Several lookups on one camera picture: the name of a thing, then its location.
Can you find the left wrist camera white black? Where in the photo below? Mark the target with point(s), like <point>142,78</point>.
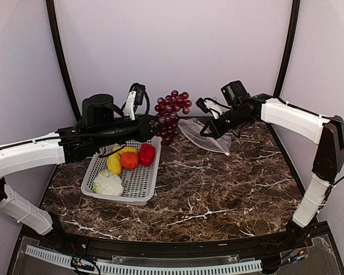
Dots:
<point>134,99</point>

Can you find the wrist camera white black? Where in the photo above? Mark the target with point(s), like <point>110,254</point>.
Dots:
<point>134,99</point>
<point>208,105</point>

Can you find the black curved front rail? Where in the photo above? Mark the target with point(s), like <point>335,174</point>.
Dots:
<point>266,246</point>

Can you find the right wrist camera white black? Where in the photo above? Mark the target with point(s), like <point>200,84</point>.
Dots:
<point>208,105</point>

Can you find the red bell pepper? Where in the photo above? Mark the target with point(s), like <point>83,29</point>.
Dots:
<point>146,154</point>

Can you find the dark red grape bunch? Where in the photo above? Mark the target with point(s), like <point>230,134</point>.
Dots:
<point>167,109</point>

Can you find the orange bell pepper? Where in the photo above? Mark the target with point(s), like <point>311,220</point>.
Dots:
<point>129,160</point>

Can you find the white plastic perforated basket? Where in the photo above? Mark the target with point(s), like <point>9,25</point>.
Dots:
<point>138,184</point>

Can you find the white slotted cable duct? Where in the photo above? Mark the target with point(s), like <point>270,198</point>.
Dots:
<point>137,265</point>

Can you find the black frame post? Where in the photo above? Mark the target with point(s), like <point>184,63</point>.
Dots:
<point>57,43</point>
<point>283,17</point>

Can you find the right black frame post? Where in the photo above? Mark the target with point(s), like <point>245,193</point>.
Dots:
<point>283,17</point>

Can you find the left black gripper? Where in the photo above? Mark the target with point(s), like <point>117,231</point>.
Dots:
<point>145,132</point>

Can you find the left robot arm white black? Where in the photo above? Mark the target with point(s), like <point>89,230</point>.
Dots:
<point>101,124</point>

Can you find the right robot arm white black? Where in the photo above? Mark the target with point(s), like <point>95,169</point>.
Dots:
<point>326,132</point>

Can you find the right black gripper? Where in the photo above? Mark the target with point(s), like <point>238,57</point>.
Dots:
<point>217,132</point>

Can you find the yellow bell pepper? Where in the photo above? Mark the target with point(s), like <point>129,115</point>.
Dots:
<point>113,164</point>

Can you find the white green cauliflower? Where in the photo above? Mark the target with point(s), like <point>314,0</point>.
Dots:
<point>108,183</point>

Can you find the clear zip top bag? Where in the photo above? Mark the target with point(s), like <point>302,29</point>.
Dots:
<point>191,129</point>

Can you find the left black frame post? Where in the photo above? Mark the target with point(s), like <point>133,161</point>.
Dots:
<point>57,43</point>

